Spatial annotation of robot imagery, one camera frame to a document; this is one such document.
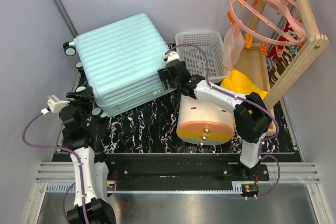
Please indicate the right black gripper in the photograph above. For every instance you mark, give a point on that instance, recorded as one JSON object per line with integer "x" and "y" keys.
{"x": 164, "y": 75}

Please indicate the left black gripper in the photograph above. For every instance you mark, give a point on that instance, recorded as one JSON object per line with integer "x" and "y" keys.
{"x": 87, "y": 98}

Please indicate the light blue hard-shell suitcase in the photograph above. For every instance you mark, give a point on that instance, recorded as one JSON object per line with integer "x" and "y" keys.
{"x": 121, "y": 63}

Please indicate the white round drum box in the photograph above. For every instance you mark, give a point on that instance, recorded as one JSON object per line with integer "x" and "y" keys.
{"x": 202, "y": 123}

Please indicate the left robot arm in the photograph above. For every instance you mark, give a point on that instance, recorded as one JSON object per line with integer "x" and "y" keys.
{"x": 91, "y": 170}

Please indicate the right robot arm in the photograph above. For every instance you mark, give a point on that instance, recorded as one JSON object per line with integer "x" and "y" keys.
{"x": 251, "y": 119}

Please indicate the white perforated plastic basket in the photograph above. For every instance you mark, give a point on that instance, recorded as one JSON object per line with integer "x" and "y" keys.
{"x": 202, "y": 50}

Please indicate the black marble pattern mat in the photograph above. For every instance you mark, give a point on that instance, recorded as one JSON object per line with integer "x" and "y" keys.
{"x": 149, "y": 128}

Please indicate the yellow cloth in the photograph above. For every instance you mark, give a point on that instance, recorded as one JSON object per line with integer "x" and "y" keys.
{"x": 240, "y": 83}

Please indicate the translucent pink plastic bag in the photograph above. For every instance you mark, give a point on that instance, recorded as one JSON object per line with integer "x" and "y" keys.
{"x": 233, "y": 46}

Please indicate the wooden tray base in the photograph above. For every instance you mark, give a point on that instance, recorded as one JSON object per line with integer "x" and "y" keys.
{"x": 253, "y": 64}

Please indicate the brown striped cloth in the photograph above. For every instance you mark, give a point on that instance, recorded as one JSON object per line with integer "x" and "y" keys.
{"x": 280, "y": 64}

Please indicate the pink round clip hanger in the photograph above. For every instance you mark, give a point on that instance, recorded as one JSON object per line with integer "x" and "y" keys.
{"x": 250, "y": 33}

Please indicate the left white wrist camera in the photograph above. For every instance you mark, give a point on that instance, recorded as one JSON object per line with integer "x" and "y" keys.
{"x": 54, "y": 105}

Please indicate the wooden hanger rack frame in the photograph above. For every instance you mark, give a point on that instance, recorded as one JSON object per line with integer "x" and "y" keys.
{"x": 308, "y": 53}

